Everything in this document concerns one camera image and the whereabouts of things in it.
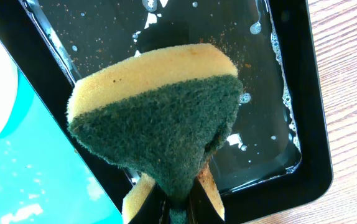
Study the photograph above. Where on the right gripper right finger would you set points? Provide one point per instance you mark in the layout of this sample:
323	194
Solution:
200	208

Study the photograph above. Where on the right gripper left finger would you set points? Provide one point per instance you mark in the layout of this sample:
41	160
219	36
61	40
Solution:
155	209

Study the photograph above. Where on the black plastic tray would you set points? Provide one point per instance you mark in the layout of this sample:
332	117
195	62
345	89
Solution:
277	156

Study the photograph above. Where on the teal plastic tray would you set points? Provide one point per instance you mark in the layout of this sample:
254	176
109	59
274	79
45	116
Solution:
42	177

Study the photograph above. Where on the yellow green sponge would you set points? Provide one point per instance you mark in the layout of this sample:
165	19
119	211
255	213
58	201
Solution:
164	114

